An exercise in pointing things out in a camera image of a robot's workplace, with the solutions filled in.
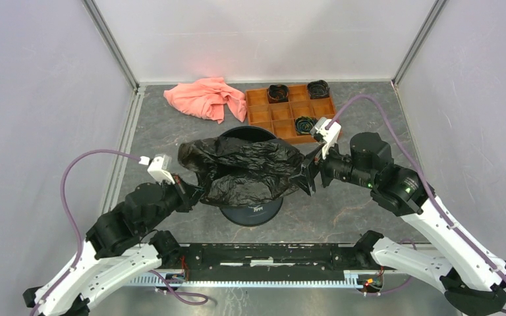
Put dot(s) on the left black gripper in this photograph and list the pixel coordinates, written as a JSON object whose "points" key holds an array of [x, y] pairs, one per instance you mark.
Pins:
{"points": [[188, 193]]}

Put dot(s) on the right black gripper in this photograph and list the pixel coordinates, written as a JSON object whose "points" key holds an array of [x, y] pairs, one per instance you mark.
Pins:
{"points": [[306, 182]]}

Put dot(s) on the black plastic trash bag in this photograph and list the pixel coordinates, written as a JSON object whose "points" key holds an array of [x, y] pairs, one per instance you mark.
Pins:
{"points": [[235, 172]]}

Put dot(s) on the dark blue trash bin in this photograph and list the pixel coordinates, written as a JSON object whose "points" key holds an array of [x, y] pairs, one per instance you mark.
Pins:
{"points": [[255, 215]]}

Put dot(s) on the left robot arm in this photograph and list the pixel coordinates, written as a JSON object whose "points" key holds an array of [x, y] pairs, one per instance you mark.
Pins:
{"points": [[120, 246]]}

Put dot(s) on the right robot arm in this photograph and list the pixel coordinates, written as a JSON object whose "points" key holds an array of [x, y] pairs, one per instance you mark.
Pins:
{"points": [[472, 279]]}

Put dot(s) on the rolled bag front blue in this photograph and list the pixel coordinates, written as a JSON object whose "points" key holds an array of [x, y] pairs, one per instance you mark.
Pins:
{"points": [[304, 125]]}

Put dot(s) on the orange compartment tray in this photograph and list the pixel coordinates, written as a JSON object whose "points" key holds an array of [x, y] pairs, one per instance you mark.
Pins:
{"points": [[278, 118]]}

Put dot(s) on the rolled bag back right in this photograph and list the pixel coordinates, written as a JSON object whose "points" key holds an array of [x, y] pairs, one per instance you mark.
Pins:
{"points": [[318, 89]]}

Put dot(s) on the rolled bag back middle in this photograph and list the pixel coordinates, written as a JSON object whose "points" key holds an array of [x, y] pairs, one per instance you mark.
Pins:
{"points": [[278, 93]]}

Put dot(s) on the pink cloth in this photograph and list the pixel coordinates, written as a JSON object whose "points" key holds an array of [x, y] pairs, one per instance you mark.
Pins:
{"points": [[207, 99]]}

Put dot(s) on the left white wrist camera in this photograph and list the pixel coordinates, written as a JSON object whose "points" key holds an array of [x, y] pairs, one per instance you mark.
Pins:
{"points": [[157, 168]]}

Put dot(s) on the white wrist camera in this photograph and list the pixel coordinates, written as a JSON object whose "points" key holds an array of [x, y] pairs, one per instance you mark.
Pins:
{"points": [[157, 168], [326, 132]]}

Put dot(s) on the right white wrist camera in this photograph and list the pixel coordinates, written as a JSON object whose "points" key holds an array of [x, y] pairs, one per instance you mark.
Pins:
{"points": [[326, 132]]}

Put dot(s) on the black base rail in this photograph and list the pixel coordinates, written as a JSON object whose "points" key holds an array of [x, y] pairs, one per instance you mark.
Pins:
{"points": [[267, 265]]}

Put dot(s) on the right aluminium corner post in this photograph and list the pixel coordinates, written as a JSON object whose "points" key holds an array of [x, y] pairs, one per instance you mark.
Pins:
{"points": [[421, 36]]}

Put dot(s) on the aluminium corner post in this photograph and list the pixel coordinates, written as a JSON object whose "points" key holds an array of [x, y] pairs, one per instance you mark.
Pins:
{"points": [[112, 45], [421, 36]]}

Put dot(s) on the left aluminium corner post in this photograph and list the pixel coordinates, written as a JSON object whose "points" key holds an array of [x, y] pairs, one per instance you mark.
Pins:
{"points": [[112, 45]]}

